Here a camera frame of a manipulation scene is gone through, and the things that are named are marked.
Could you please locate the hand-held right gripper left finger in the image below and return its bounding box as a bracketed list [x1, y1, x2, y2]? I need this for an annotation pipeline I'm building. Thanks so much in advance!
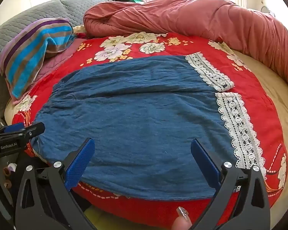
[16, 138, 96, 230]

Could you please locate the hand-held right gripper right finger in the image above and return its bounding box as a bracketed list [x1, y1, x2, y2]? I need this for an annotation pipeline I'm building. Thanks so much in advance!
[191, 139, 271, 230]

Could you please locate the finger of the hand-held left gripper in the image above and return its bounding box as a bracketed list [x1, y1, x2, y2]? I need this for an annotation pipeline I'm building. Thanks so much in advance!
[17, 122, 46, 144]
[0, 122, 25, 139]

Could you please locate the blue denim pants lace trim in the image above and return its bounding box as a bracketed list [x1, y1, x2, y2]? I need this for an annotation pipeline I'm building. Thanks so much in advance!
[30, 53, 267, 200]

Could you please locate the person's right hand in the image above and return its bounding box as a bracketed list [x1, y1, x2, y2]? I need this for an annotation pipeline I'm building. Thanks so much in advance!
[171, 206, 192, 230]

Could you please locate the striped pillow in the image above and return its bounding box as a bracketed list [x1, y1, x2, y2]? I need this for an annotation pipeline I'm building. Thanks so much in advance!
[0, 17, 77, 100]

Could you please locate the red floral blanket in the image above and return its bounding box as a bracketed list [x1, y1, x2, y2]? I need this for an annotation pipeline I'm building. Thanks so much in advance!
[12, 32, 288, 229]

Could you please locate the grey quilted headboard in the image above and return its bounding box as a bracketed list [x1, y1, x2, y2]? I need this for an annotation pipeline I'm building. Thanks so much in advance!
[0, 0, 115, 125]

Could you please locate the pink-red comforter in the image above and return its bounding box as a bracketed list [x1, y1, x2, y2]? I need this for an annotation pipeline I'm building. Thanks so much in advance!
[83, 0, 288, 96]

